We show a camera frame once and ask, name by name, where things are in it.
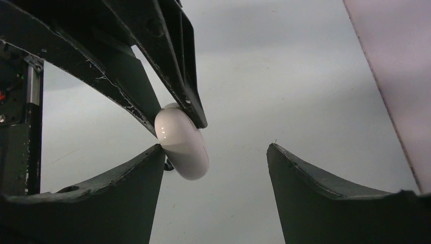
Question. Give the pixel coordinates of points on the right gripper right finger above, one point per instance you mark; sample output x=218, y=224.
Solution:
x=316, y=206

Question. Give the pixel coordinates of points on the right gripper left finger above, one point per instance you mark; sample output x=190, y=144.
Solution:
x=117, y=206

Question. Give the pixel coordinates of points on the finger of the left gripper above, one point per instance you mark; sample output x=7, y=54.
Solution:
x=165, y=35
x=119, y=77

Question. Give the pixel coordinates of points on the white earbud charging case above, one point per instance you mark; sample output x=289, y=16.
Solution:
x=182, y=142

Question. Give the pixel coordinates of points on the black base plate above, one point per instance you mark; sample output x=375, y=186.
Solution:
x=21, y=121

